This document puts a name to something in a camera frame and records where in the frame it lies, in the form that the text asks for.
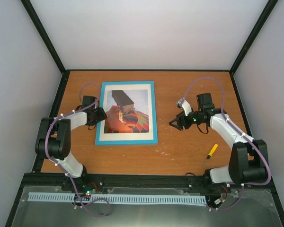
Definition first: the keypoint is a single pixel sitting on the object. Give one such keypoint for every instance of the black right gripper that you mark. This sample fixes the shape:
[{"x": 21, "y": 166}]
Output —
[{"x": 179, "y": 118}]

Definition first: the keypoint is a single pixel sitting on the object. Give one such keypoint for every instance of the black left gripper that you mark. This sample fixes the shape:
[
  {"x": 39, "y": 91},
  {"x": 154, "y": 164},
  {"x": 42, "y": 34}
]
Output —
[{"x": 103, "y": 116}]

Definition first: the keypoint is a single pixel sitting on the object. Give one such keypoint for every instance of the yellow handled screwdriver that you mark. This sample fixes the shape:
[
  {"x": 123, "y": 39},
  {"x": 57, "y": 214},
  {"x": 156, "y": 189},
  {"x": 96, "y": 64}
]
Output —
[{"x": 213, "y": 149}]

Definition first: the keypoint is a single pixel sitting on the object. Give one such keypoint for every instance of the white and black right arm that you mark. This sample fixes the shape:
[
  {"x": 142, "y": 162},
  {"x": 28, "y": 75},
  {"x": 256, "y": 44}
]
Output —
[{"x": 248, "y": 162}]

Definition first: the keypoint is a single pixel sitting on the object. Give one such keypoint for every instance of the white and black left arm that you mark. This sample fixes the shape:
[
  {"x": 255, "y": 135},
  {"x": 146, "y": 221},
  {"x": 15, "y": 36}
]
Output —
[{"x": 53, "y": 140}]

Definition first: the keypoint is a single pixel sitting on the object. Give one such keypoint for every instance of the hot air balloon photo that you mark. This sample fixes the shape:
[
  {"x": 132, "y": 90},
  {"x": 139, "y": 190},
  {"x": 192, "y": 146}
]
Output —
[{"x": 127, "y": 111}]

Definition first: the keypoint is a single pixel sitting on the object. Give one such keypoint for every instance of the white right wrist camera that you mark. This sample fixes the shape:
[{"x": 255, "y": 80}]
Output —
[{"x": 185, "y": 106}]

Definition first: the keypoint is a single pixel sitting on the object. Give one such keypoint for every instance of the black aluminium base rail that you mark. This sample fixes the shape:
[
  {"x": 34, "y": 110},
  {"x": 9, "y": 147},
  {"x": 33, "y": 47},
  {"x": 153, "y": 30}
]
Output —
[{"x": 105, "y": 183}]

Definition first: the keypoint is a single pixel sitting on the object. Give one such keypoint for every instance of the black enclosure frame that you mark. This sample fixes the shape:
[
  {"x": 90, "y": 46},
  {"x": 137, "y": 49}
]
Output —
[{"x": 65, "y": 77}]

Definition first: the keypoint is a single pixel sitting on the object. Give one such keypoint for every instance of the light blue slotted cable duct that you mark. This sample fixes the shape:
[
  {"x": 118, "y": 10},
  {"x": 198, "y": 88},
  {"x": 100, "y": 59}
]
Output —
[{"x": 121, "y": 199}]

